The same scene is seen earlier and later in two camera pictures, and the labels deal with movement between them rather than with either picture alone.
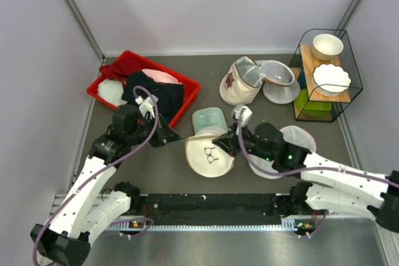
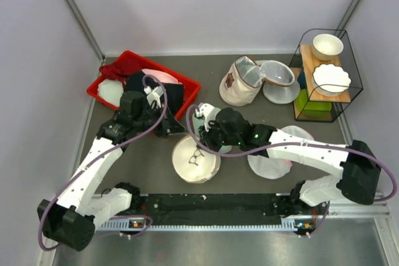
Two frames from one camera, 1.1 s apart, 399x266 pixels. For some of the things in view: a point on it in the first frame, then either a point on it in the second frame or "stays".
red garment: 121,68 stays
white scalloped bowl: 330,80 stays
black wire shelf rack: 323,75 stays
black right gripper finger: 232,131 → 204,136
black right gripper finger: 226,143 → 212,144
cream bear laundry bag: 240,83 stays
